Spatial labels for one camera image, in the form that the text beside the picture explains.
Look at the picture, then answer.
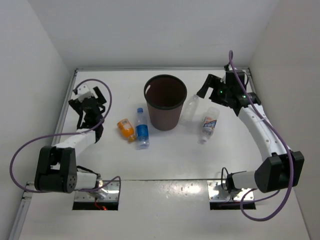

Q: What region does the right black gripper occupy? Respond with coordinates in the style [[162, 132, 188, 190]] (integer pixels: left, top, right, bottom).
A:
[[197, 74, 232, 108]]

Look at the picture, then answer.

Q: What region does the clear bottle white label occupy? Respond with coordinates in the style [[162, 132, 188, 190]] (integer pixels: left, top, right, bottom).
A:
[[199, 107, 220, 144]]

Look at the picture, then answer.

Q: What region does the clear plastic bottle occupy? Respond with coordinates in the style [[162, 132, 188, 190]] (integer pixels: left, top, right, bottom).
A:
[[179, 94, 200, 125]]

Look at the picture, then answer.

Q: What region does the small orange juice bottle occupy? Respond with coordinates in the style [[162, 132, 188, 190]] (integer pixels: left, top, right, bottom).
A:
[[117, 118, 136, 143]]

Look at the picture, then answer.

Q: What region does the blue label water bottle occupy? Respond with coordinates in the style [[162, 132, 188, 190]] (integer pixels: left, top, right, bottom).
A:
[[135, 107, 150, 150]]

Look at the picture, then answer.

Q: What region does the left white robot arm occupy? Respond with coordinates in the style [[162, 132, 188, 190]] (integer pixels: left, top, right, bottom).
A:
[[34, 84, 107, 193]]

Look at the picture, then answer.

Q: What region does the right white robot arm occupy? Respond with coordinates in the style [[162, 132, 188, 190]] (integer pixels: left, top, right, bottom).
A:
[[197, 70, 305, 193]]

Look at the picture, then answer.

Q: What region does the brown plastic waste bin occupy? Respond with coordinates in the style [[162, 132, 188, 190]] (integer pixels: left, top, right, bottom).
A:
[[143, 74, 188, 131]]

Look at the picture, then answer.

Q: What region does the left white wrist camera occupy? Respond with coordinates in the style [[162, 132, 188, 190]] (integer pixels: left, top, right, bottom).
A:
[[73, 84, 93, 102]]

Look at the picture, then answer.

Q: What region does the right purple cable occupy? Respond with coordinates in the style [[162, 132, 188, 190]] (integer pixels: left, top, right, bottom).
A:
[[228, 50, 294, 222]]

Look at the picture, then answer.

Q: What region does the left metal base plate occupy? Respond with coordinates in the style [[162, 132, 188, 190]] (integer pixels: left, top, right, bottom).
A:
[[74, 179, 120, 203]]

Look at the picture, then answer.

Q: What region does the metal base plate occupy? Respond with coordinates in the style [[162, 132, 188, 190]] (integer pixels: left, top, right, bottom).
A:
[[207, 180, 255, 202], [74, 179, 120, 203]]

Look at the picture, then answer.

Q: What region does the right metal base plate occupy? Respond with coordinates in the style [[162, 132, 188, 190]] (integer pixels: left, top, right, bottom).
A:
[[207, 180, 255, 202]]

